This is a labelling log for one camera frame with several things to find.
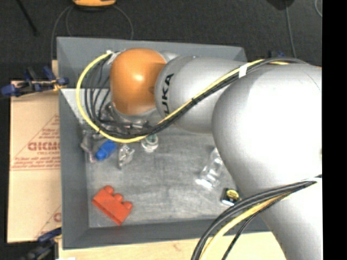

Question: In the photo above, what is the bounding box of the red toy building brick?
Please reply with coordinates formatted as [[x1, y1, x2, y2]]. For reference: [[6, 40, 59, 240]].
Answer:
[[91, 185, 134, 226]]

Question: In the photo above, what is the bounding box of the clear plastic bottle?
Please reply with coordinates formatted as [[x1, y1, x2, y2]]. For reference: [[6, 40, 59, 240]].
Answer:
[[194, 147, 226, 191]]

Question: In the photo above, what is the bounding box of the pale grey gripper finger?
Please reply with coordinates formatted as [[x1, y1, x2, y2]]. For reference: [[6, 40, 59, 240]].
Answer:
[[80, 135, 97, 164], [117, 144, 136, 170]]

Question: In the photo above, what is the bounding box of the black and yellow tape measure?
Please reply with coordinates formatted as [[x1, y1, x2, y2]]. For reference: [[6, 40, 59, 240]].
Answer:
[[220, 187, 241, 207]]

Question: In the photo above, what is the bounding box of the small blue block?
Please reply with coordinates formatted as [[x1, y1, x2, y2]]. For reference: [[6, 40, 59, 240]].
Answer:
[[95, 140, 118, 161]]

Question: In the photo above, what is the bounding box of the grey metal bin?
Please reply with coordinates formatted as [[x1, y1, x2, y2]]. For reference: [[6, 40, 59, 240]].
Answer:
[[56, 36, 273, 249]]

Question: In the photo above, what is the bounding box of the brown cardboard board red print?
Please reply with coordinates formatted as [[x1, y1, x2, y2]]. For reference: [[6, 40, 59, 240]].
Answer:
[[6, 60, 63, 244]]

